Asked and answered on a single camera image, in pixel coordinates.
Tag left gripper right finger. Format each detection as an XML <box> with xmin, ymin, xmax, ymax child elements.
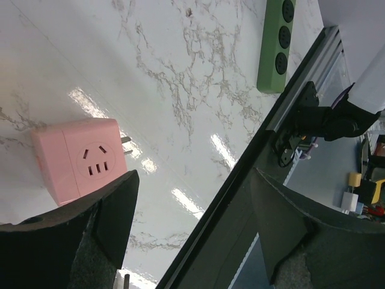
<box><xmin>250</xmin><ymin>168</ymin><xmax>384</xmax><ymax>288</ymax></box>

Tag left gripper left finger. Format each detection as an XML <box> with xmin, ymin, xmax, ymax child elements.
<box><xmin>1</xmin><ymin>170</ymin><xmax>140</xmax><ymax>288</ymax></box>

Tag pink cube socket plug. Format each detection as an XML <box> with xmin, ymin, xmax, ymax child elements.
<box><xmin>31</xmin><ymin>118</ymin><xmax>131</xmax><ymax>206</ymax></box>

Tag green power strip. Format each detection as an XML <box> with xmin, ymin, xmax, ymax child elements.
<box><xmin>256</xmin><ymin>0</ymin><xmax>296</xmax><ymax>94</ymax></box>

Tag aluminium front frame rail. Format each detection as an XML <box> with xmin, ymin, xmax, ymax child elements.
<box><xmin>263</xmin><ymin>26</ymin><xmax>343</xmax><ymax>132</ymax></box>

